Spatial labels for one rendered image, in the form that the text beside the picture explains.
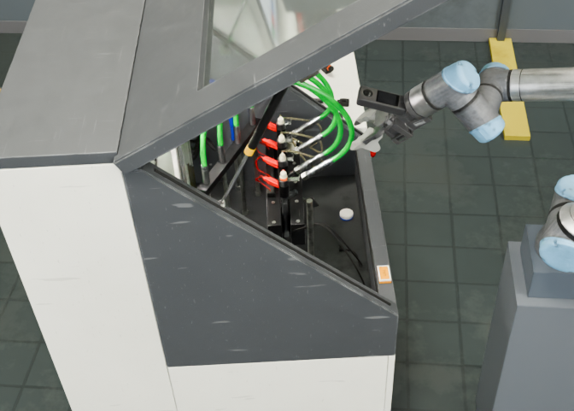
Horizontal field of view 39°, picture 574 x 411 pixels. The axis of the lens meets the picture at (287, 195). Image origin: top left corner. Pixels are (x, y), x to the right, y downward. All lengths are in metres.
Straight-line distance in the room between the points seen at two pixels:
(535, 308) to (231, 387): 0.83
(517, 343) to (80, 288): 1.20
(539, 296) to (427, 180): 1.60
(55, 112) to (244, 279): 0.55
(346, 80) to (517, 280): 0.85
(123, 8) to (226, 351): 0.88
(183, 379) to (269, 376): 0.22
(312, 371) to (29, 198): 0.86
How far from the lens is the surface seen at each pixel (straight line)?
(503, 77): 1.97
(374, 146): 2.00
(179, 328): 2.01
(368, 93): 1.90
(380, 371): 2.17
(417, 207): 3.65
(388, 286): 2.06
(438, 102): 1.86
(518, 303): 2.27
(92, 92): 1.80
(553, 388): 2.58
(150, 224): 1.75
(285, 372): 2.15
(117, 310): 1.97
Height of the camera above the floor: 2.50
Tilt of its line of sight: 43 degrees down
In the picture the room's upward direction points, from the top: 3 degrees counter-clockwise
